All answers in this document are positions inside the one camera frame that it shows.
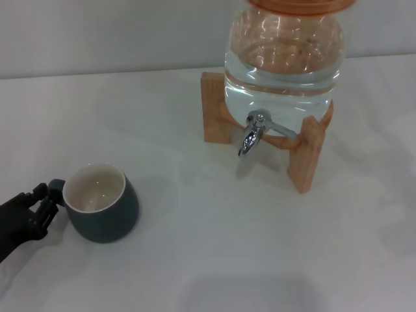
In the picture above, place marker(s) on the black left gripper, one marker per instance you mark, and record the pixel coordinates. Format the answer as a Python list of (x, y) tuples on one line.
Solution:
[(16, 224)]

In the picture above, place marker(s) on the dark grey ceramic cup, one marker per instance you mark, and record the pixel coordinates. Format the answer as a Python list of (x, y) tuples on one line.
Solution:
[(107, 224)]

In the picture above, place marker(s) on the wooden dispenser stand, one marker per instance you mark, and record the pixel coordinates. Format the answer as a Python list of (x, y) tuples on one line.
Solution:
[(213, 110)]

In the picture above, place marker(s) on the chrome faucet with lever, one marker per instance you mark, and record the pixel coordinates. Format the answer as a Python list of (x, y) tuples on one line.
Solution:
[(251, 138)]

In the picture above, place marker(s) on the orange dispenser lid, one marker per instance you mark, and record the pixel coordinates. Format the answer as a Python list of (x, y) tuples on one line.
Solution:
[(299, 6)]

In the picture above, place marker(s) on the glass water dispenser jar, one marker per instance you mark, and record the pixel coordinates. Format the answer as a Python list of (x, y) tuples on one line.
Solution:
[(282, 81)]

